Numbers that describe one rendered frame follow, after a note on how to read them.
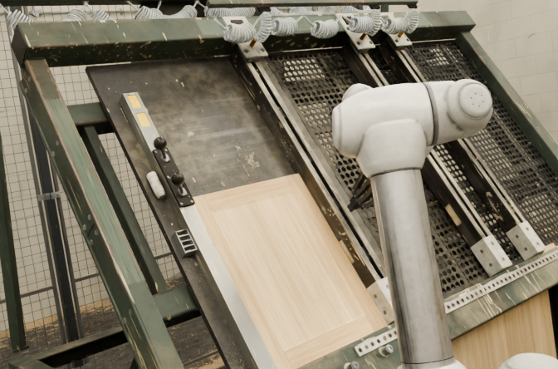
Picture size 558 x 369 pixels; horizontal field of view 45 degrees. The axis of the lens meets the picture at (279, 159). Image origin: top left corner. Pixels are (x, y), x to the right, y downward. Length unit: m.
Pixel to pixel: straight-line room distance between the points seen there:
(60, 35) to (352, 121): 1.08
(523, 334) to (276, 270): 1.35
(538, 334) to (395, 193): 1.87
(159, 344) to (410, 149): 0.78
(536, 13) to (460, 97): 6.09
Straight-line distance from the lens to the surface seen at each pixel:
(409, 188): 1.33
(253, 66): 2.41
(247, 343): 1.80
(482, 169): 2.77
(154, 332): 1.71
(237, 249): 1.95
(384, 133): 1.32
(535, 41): 7.41
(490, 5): 7.67
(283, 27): 2.38
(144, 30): 2.24
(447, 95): 1.36
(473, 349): 2.73
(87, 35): 2.15
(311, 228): 2.12
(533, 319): 3.07
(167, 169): 1.96
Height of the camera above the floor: 1.56
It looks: 3 degrees down
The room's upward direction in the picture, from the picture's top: 9 degrees counter-clockwise
